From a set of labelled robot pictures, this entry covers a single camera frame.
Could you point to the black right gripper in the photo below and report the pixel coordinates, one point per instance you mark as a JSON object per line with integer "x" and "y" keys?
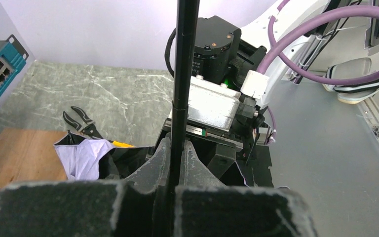
{"x": 214, "y": 157}

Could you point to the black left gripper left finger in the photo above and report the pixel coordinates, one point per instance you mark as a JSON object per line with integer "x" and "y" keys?
{"x": 138, "y": 206}

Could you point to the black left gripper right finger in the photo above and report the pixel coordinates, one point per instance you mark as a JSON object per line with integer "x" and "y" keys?
{"x": 205, "y": 207}

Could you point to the purple folding umbrella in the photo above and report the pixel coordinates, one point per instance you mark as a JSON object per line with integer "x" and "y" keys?
{"x": 82, "y": 158}

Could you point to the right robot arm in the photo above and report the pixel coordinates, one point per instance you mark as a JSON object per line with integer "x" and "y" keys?
{"x": 247, "y": 57}

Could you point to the wooden board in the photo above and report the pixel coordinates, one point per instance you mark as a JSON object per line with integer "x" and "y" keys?
{"x": 29, "y": 155}

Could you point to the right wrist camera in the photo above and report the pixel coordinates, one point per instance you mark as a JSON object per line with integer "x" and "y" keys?
{"x": 216, "y": 106}

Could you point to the black handled pliers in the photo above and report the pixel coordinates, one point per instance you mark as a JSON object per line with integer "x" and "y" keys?
{"x": 86, "y": 126}

